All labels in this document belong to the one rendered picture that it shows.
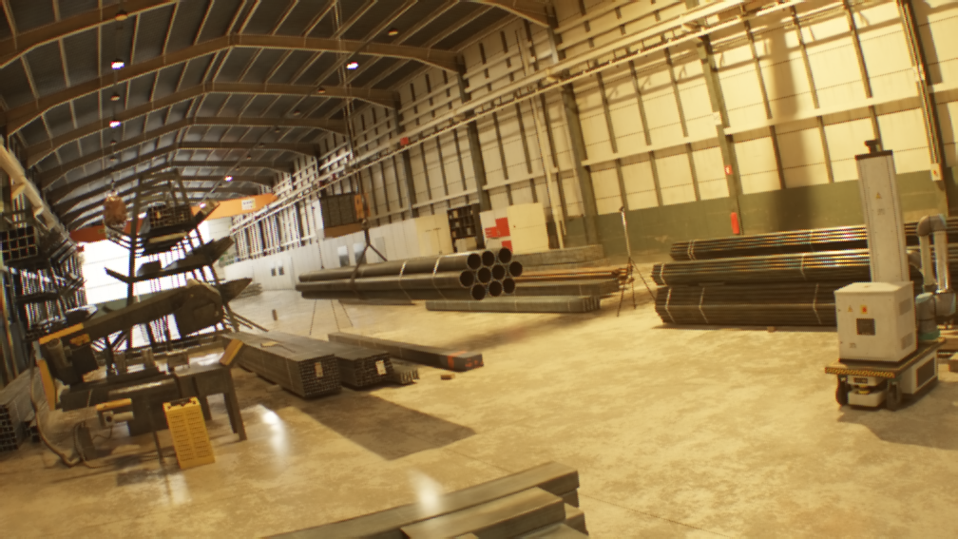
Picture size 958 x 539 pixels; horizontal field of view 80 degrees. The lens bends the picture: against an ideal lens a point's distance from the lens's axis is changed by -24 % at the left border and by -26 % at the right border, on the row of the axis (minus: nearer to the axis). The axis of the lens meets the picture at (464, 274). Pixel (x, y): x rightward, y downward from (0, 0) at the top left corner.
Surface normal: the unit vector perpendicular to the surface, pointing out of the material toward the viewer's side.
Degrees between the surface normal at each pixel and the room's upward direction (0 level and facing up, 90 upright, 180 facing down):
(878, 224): 90
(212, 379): 90
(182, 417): 90
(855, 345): 90
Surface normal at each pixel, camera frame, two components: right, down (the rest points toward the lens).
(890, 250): -0.88, 0.18
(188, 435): 0.44, -0.03
